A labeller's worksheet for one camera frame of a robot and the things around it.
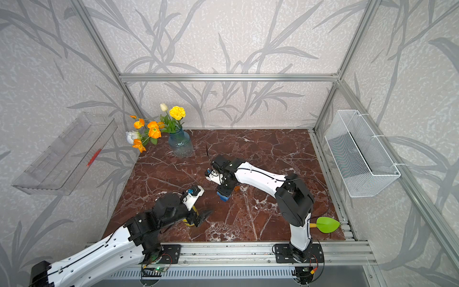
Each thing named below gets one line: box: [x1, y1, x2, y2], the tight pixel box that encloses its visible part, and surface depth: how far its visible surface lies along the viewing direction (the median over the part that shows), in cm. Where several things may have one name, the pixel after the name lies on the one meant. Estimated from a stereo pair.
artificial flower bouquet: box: [125, 102, 186, 154], surface depth 84 cm
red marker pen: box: [86, 148, 103, 167], surface depth 68 cm
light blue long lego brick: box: [216, 191, 231, 203], surface depth 87 cm
